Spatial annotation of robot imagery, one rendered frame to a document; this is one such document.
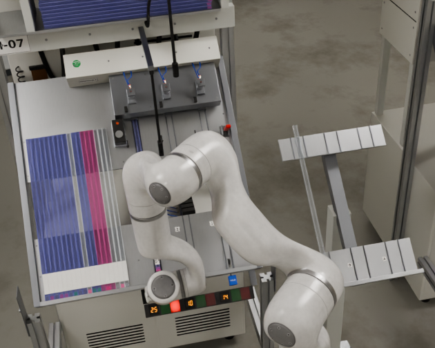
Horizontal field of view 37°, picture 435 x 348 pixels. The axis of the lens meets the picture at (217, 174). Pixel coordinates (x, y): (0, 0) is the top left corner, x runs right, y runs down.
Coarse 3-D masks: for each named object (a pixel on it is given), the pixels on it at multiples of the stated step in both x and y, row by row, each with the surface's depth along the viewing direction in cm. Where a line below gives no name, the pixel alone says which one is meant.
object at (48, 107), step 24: (216, 72) 217; (24, 96) 210; (48, 96) 210; (72, 96) 211; (96, 96) 212; (24, 120) 208; (48, 120) 209; (72, 120) 209; (96, 120) 210; (144, 120) 212; (168, 120) 212; (192, 120) 213; (216, 120) 214; (24, 144) 206; (144, 144) 210; (168, 144) 210; (120, 168) 208
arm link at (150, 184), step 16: (128, 160) 151; (144, 160) 142; (160, 160) 138; (176, 160) 136; (128, 176) 150; (144, 176) 137; (160, 176) 134; (176, 176) 134; (192, 176) 136; (128, 192) 152; (144, 192) 151; (160, 192) 134; (176, 192) 134; (192, 192) 137; (128, 208) 157; (144, 208) 153; (160, 208) 156
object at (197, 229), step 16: (128, 224) 204; (176, 224) 205; (192, 224) 205; (208, 224) 206; (128, 240) 203; (192, 240) 204; (208, 240) 205; (224, 240) 205; (128, 256) 201; (208, 256) 204; (224, 256) 203; (240, 256) 205; (128, 272) 200; (144, 272) 201; (208, 272) 203
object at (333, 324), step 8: (328, 208) 212; (328, 216) 213; (328, 224) 215; (336, 224) 210; (328, 232) 216; (336, 232) 212; (328, 240) 218; (336, 240) 214; (328, 248) 219; (336, 248) 216; (344, 288) 227; (344, 296) 230; (336, 304) 231; (336, 312) 234; (328, 320) 235; (336, 320) 236; (328, 328) 238; (336, 328) 239; (336, 336) 241; (336, 344) 244; (344, 344) 266
